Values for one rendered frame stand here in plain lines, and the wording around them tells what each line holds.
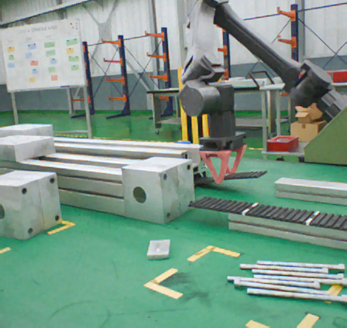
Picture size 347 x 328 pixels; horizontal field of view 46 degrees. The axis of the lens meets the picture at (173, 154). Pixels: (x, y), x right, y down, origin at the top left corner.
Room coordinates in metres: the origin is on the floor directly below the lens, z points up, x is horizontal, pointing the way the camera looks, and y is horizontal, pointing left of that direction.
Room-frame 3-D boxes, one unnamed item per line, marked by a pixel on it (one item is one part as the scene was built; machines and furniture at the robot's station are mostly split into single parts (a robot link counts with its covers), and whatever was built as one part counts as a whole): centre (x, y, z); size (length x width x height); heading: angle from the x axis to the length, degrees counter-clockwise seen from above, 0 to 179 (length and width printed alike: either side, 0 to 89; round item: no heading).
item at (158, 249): (0.56, 0.03, 0.78); 0.05 x 0.03 x 0.01; 176
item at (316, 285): (0.44, -0.11, 0.78); 0.11 x 0.01 x 0.01; 70
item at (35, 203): (0.72, 0.27, 0.83); 0.11 x 0.10 x 0.10; 152
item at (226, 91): (0.87, -0.10, 0.98); 0.07 x 0.06 x 0.07; 138
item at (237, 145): (0.88, -0.12, 0.84); 0.07 x 0.07 x 0.09; 53
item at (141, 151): (1.16, 0.27, 0.82); 0.80 x 0.10 x 0.09; 53
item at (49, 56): (6.58, 1.92, 0.97); 1.51 x 0.50 x 1.95; 68
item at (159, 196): (0.75, 0.02, 0.83); 0.12 x 0.09 x 0.10; 143
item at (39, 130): (1.31, 0.47, 0.87); 0.16 x 0.11 x 0.07; 53
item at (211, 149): (0.86, -0.10, 0.84); 0.07 x 0.07 x 0.09; 53
